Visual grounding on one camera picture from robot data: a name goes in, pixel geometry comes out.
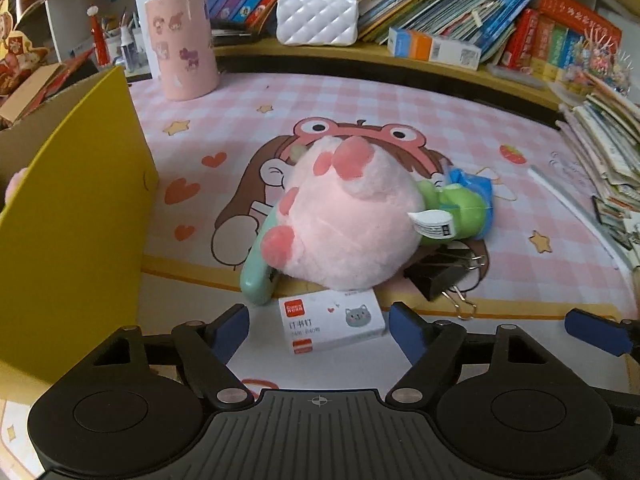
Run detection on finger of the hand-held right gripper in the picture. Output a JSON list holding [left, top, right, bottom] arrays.
[[565, 308, 640, 358]]

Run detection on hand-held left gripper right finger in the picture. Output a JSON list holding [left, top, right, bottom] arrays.
[[384, 302, 548, 408]]

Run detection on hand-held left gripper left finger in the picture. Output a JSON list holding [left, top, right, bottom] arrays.
[[92, 304, 257, 409]]

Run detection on mint green stapler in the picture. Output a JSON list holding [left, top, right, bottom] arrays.
[[240, 210, 281, 307]]

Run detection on black binder clip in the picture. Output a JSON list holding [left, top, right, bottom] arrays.
[[404, 252, 488, 320]]

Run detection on white staple box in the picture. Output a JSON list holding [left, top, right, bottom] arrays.
[[277, 287, 388, 356]]

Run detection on large pink plush toy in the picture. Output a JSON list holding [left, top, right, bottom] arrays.
[[263, 135, 426, 291]]

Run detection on green frog plush toy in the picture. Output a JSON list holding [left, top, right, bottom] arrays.
[[412, 180, 493, 246]]

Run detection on blue shiny packet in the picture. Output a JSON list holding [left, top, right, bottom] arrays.
[[447, 167, 496, 196]]

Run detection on yellow cardboard box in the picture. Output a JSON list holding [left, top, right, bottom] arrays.
[[0, 65, 160, 403]]

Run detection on stack of books and papers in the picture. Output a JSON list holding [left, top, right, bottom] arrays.
[[555, 72, 640, 261]]

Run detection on pink printed table mat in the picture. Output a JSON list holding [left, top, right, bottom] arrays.
[[0, 67, 640, 480]]

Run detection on colourful spiky crown ornament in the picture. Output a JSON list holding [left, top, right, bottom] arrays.
[[565, 30, 636, 98]]

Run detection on wooden bookshelf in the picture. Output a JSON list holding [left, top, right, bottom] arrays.
[[130, 0, 640, 126]]

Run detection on red boxed book set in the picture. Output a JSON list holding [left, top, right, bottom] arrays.
[[500, 10, 586, 81]]

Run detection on orange blue white carton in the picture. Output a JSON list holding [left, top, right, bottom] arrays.
[[387, 26, 483, 68]]

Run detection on pink cartoon cylinder container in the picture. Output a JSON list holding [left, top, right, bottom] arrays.
[[145, 0, 221, 102]]

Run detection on pen holder with pens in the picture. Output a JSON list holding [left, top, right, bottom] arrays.
[[87, 5, 151, 78]]

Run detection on red envelope pack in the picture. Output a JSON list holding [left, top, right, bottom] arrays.
[[30, 47, 96, 106]]

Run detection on brown cardboard flap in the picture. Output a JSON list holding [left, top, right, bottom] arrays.
[[0, 62, 61, 126]]

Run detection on long red box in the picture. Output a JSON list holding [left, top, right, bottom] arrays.
[[537, 0, 623, 46]]

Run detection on row of leaning picture books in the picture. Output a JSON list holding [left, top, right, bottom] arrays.
[[205, 0, 536, 58]]

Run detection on white side shelf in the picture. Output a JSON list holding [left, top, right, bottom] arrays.
[[45, 0, 151, 81]]

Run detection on red gold festive decoration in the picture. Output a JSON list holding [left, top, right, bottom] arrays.
[[0, 0, 51, 96]]

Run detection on white quilted pearl-handle handbag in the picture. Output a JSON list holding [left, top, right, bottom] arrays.
[[276, 0, 360, 47]]

